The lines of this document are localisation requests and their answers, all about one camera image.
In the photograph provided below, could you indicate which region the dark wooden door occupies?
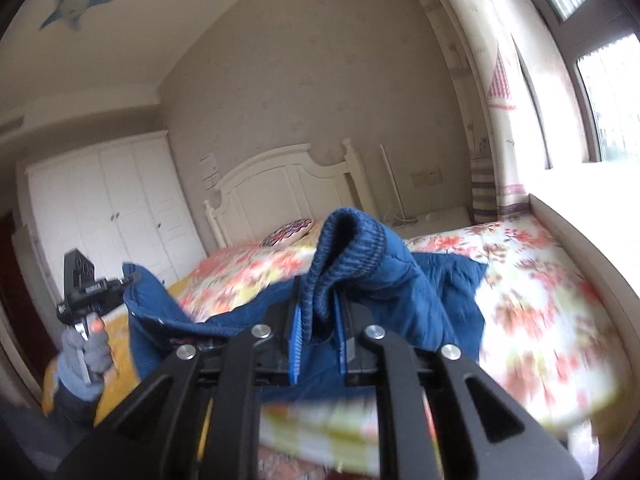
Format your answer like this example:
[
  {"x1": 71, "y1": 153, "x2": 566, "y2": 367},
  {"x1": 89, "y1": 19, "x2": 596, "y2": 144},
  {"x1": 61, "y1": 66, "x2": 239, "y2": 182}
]
[{"x1": 0, "y1": 210, "x2": 56, "y2": 376}]

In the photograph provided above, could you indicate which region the patterned round cushion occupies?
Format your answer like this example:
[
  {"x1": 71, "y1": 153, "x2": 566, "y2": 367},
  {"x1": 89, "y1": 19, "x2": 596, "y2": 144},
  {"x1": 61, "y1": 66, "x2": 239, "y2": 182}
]
[{"x1": 260, "y1": 217, "x2": 316, "y2": 247}]

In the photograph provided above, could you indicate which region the beige window sill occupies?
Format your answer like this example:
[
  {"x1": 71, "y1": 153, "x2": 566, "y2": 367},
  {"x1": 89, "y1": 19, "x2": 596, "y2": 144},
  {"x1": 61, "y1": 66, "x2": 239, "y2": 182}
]
[{"x1": 520, "y1": 162, "x2": 640, "y2": 441}]

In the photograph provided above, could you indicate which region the white nightstand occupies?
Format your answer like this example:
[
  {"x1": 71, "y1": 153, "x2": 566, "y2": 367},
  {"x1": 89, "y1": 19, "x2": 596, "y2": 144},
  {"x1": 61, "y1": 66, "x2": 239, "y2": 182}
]
[{"x1": 400, "y1": 206, "x2": 473, "y2": 231}]

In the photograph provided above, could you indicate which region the dark framed window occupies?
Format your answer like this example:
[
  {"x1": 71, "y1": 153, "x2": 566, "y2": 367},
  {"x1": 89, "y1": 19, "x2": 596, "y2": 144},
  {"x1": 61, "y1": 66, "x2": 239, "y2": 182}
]
[{"x1": 500, "y1": 0, "x2": 640, "y2": 166}]

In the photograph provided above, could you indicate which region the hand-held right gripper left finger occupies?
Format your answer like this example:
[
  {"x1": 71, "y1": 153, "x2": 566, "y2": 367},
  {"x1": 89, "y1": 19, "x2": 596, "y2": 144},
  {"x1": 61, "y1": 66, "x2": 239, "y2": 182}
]
[{"x1": 55, "y1": 277, "x2": 304, "y2": 480}]

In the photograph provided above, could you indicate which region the white wardrobe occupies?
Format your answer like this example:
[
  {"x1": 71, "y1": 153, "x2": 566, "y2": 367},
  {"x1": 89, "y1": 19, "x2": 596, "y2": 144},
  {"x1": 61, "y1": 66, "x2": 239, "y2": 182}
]
[{"x1": 25, "y1": 130, "x2": 208, "y2": 291}]

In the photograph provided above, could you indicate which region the floral quilt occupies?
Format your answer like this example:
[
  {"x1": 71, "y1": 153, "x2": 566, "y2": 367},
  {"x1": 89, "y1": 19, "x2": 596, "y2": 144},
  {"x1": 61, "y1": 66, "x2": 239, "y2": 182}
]
[{"x1": 167, "y1": 215, "x2": 631, "y2": 476}]

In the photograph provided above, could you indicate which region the blue puffer jacket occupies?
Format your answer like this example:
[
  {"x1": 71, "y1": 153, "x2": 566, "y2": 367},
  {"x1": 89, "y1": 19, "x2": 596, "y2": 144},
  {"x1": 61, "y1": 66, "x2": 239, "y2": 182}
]
[{"x1": 122, "y1": 207, "x2": 488, "y2": 403}]

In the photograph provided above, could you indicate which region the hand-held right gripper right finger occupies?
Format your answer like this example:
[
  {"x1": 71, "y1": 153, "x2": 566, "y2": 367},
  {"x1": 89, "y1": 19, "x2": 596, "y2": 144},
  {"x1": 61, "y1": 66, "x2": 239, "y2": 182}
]
[{"x1": 337, "y1": 294, "x2": 585, "y2": 480}]

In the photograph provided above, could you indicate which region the white wooden bed headboard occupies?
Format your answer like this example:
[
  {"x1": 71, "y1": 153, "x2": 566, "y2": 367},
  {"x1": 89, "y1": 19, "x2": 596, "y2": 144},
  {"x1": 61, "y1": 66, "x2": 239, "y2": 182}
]
[{"x1": 204, "y1": 139, "x2": 378, "y2": 248}]

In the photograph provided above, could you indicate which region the blue star ceiling lamp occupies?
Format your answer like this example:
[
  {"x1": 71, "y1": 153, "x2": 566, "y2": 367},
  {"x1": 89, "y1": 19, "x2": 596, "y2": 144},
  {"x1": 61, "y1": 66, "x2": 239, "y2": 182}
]
[{"x1": 40, "y1": 0, "x2": 116, "y2": 33}]

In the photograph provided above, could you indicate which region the person's left hand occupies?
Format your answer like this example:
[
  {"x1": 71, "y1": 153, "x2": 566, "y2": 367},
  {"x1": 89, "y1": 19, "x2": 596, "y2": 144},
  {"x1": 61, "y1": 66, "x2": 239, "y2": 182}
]
[{"x1": 57, "y1": 310, "x2": 113, "y2": 401}]

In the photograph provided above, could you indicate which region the sailboat print curtain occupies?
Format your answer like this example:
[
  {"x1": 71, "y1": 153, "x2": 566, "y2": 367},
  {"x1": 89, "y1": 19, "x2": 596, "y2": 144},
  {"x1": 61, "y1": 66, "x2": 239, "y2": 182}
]
[{"x1": 415, "y1": 0, "x2": 556, "y2": 223}]

